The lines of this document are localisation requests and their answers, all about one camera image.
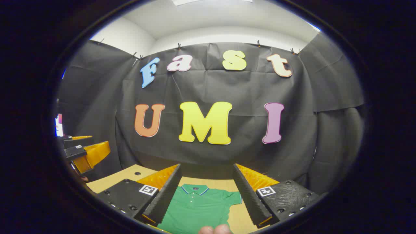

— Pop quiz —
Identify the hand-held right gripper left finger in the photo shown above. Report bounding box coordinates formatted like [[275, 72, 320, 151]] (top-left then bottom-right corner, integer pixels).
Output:
[[97, 163, 183, 227]]

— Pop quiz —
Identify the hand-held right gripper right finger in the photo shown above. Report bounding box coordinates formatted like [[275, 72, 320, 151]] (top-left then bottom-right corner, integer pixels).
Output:
[[232, 163, 321, 229]]

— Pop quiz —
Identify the green T-shirt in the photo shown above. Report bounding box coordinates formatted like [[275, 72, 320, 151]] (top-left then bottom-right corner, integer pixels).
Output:
[[157, 184, 242, 234]]

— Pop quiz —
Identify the black backdrop cloth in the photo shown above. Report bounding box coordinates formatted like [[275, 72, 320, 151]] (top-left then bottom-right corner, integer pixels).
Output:
[[57, 32, 366, 195]]

